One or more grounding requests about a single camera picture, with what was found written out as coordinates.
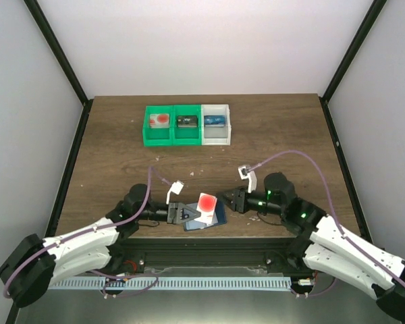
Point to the right black frame post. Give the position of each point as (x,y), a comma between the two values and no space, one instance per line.
(356,43)

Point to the white plastic bin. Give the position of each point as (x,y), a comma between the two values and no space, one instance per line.
(216,136)

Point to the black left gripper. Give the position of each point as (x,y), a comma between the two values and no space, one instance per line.
(171,212)

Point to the white card with red dot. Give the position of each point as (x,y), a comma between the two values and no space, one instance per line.
(206,207)

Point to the middle green plastic bin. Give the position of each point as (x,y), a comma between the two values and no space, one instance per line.
(187,136)

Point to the blue card in bin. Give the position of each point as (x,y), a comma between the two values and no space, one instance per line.
(215,121)

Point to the black frame post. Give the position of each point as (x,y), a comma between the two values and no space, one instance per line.
(45,28)
(356,43)

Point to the black card in bin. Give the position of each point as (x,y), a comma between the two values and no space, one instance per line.
(187,121)

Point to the red white card in bin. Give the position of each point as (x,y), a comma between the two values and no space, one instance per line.
(159,120)

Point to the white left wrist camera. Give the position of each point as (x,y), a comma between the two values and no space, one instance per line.
(175,188)

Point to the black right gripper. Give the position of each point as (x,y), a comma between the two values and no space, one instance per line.
(240,200)

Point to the light blue slotted cable duct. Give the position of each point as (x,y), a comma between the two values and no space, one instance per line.
(179,283)

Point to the left black frame post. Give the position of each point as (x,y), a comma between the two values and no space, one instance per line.
(45,28)

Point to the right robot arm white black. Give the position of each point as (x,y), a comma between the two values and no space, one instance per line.
(322,244)

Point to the green plastic bin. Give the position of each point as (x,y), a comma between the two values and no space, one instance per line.
(187,136)
(156,130)

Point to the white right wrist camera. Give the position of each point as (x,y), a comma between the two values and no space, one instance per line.
(246,173)

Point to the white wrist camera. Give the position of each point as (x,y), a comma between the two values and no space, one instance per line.
(246,173)
(175,188)

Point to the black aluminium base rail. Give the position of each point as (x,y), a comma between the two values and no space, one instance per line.
(137,254)

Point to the left green plastic bin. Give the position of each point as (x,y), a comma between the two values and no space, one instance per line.
(156,130)

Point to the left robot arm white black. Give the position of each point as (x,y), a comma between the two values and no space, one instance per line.
(38,263)

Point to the blue leather card holder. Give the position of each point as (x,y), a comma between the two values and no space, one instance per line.
(219,218)

